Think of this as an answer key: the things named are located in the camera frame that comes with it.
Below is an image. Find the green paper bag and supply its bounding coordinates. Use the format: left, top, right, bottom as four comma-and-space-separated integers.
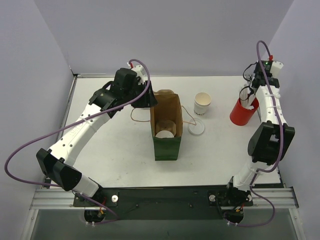
147, 89, 197, 161

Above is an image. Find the brown cardboard cup carrier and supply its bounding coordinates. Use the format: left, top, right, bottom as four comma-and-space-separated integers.
155, 120, 177, 137

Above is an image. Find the white paper coffee cup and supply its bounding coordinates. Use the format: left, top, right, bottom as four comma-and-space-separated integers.
155, 129, 175, 138

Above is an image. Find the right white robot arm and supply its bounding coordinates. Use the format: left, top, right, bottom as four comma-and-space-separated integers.
227, 59, 295, 201

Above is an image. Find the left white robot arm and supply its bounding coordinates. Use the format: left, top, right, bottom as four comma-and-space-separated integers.
36, 64, 158, 206

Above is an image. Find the red straw holder cup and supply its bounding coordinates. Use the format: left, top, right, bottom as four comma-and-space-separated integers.
229, 98, 259, 126

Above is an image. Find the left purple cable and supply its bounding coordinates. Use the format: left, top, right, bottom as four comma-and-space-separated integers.
4, 58, 151, 225

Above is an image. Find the purple cable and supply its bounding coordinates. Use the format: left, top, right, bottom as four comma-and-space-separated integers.
223, 39, 286, 227
4, 58, 151, 225

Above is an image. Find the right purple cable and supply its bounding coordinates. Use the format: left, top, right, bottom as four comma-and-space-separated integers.
223, 39, 286, 227

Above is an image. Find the aluminium rail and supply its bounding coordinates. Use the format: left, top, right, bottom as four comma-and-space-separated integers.
30, 188, 299, 210

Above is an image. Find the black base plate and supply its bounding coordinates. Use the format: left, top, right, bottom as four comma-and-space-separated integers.
72, 184, 254, 221

